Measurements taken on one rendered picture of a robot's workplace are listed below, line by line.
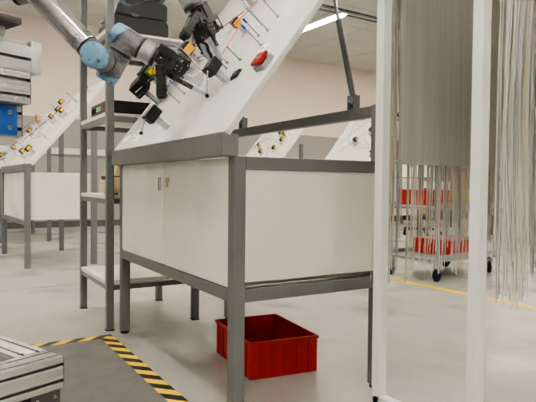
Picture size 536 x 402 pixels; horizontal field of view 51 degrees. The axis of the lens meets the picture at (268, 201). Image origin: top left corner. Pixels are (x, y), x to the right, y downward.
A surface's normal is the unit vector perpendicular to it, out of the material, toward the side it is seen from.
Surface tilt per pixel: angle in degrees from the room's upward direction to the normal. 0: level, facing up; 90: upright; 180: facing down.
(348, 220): 90
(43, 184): 90
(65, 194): 90
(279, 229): 90
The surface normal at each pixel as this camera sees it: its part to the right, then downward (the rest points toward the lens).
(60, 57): 0.55, 0.03
